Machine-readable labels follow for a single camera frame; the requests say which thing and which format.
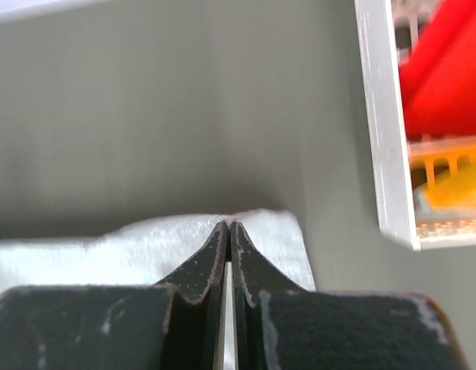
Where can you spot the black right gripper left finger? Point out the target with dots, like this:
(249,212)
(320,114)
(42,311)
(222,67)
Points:
(173,324)

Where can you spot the orange folder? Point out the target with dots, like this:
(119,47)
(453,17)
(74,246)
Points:
(450,192)

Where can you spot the grey t shirt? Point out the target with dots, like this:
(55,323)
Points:
(145,252)

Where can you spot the white file organizer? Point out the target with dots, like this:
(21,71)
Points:
(394,199)

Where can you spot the red folder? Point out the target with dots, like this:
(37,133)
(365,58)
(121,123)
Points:
(438,82)

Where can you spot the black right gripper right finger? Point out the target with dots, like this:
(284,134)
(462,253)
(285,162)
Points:
(279,325)

